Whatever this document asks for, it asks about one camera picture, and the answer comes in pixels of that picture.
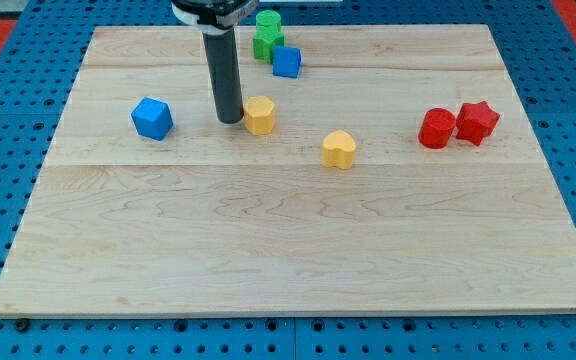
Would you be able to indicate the blue cube left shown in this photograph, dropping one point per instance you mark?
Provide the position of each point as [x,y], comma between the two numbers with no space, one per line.
[152,118]

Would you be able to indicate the red star block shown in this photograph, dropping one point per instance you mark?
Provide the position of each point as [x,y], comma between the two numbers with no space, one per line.
[476,121]

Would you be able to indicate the black robot wrist flange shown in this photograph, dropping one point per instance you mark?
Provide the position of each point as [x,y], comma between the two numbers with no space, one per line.
[213,17]

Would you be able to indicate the wooden board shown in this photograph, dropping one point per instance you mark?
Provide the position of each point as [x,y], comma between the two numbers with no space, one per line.
[214,222]

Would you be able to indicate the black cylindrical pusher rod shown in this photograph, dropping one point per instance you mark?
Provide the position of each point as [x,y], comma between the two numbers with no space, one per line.
[222,60]

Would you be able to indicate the yellow hexagon block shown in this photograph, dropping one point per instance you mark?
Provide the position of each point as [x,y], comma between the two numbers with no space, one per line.
[259,115]

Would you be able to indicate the red cylinder block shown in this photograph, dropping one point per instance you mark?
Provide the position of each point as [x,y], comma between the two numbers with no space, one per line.
[437,128]

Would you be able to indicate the green star block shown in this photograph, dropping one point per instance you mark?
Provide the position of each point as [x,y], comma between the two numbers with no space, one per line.
[265,40]

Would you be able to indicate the yellow heart block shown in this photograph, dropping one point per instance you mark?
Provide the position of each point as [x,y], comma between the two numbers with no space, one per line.
[338,150]

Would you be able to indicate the blue block near green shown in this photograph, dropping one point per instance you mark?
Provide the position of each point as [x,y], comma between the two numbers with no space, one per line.
[287,62]

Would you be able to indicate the green cylinder block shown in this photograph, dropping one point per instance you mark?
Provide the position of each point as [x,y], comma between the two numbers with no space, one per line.
[268,20]

